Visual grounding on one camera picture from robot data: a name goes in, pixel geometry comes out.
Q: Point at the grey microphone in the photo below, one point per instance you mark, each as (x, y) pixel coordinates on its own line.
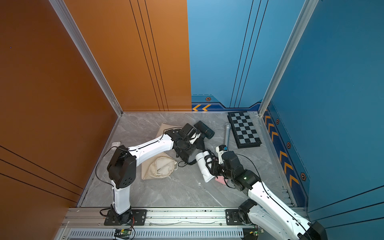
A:
(227, 128)

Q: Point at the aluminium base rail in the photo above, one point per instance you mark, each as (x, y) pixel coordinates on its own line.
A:
(210, 223)

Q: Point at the white earbuds case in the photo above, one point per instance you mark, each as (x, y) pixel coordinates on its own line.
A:
(115, 144)

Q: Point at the black drawstring pouch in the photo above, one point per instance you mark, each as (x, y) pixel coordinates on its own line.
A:
(185, 154)

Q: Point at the beige printed drawstring pouch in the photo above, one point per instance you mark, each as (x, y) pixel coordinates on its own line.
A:
(163, 129)

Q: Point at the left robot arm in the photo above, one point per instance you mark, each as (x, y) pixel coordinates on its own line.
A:
(123, 164)

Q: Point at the white hair dryer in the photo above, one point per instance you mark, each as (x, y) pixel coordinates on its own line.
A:
(204, 161)

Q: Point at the black hair dryer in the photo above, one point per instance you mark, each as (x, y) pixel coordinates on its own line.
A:
(204, 129)

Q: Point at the pink hair dryer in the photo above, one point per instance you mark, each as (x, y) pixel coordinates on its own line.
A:
(220, 179)

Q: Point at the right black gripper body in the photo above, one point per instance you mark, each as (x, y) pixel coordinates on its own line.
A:
(222, 170)

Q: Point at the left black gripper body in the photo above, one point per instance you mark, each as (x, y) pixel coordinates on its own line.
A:
(189, 144)

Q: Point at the beige crumpled drawstring pouch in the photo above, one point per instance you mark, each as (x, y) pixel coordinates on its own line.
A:
(158, 167)

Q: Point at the green circuit board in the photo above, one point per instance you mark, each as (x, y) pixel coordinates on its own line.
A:
(252, 234)
(123, 234)

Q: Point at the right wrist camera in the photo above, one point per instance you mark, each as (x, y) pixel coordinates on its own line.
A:
(221, 149)

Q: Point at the right green circuit board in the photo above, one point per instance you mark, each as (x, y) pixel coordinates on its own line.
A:
(252, 234)

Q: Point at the left green circuit board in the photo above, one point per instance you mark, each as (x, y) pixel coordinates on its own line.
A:
(123, 234)

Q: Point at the folded checkered chess board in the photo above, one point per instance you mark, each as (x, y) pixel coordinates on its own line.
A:
(244, 130)

